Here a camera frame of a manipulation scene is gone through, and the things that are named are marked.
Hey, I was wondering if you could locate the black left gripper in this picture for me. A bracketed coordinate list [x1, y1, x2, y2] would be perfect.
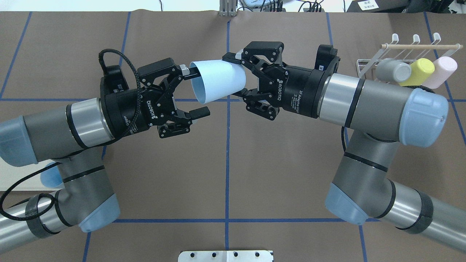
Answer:
[100, 57, 211, 139]

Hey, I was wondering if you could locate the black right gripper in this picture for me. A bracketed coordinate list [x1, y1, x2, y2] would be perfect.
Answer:
[222, 41, 328, 120]

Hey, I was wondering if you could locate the light blue plastic cup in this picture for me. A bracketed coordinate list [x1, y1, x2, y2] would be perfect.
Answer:
[190, 60, 246, 104]

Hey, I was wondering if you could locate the grey plastic cup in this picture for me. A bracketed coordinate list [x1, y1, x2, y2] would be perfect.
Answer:
[375, 58, 412, 83]

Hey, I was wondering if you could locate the yellow plastic cup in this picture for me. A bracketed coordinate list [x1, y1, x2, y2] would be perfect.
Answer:
[398, 58, 435, 86]

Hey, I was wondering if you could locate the pink plastic cup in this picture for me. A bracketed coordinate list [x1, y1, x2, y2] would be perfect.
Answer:
[422, 56, 458, 89]

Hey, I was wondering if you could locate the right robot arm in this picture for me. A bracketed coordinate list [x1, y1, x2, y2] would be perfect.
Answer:
[222, 41, 465, 252]

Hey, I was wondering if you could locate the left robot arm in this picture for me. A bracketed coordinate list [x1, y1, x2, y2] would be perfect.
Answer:
[1, 49, 210, 253]

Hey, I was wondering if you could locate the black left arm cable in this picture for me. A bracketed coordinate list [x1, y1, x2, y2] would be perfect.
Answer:
[0, 49, 142, 222]

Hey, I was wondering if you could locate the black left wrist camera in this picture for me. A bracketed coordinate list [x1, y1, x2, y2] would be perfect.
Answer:
[100, 65, 129, 98]

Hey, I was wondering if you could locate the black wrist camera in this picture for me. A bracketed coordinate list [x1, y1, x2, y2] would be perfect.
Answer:
[314, 44, 340, 73]
[100, 65, 129, 98]

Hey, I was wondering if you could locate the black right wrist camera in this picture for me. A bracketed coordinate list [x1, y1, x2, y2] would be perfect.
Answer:
[314, 44, 340, 73]

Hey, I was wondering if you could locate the white wire cup rack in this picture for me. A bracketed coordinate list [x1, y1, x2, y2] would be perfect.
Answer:
[356, 33, 464, 84]

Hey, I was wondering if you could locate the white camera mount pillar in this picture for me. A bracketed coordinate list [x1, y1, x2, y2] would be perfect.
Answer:
[178, 250, 274, 262]

